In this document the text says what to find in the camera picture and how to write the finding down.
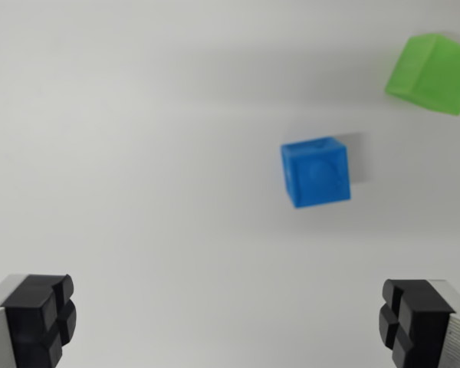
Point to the blue soft cube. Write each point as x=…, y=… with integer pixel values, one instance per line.
x=318, y=176

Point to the green soft cube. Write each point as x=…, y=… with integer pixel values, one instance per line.
x=433, y=73

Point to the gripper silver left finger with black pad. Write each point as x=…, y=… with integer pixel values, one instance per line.
x=27, y=322

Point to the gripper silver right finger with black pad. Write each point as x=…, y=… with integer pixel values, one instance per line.
x=425, y=326

